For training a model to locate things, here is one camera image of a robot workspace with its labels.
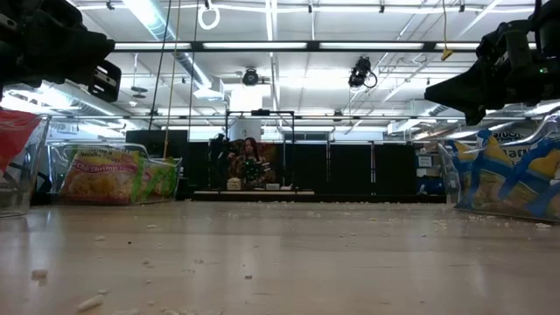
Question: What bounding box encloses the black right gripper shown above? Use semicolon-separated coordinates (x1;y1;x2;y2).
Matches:
423;56;540;126

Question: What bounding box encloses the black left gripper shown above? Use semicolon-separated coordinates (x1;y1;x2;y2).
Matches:
12;0;123;104

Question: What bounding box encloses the red Maruchan ramen packet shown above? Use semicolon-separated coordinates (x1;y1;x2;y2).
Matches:
0;108;44;172

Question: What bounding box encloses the green lime shrimp ramen packet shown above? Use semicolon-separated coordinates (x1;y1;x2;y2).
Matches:
138;157;181;201
59;147;146;207

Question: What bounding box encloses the white LED light strip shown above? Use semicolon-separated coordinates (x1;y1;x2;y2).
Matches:
318;41;425;50
435;42;482;50
202;41;308;50
114;42;193;50

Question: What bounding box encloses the clear plastic bin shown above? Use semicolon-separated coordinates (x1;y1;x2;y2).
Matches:
46;140;184;206
437;107;560;223
0;112;53;219

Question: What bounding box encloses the round black ceiling device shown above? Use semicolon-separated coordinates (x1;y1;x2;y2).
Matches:
241;66;261;88

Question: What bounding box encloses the person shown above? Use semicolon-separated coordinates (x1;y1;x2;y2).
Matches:
227;136;277;189

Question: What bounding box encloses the white noodle crumb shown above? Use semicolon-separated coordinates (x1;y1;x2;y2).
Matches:
75;294;105;313

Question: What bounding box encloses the yellow hanging plug cable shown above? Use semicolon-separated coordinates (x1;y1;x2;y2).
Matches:
440;0;455;61

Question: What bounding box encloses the large silver ceiling duct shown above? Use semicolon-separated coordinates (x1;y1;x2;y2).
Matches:
0;85;132;128

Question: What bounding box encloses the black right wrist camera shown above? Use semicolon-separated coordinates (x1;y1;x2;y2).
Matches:
476;19;533;60

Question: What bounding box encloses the silver ventilation duct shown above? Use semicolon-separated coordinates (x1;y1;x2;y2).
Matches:
122;0;214;88

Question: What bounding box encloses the black hanging cable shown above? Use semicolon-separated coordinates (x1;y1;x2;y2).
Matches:
147;0;174;131

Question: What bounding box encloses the black overhead frame beam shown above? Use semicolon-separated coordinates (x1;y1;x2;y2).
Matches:
111;40;482;53

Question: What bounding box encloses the white cable ring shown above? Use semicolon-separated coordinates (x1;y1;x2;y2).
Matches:
197;3;221;32

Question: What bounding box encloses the black ceiling camera with cable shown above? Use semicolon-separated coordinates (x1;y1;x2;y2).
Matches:
347;55;379;89

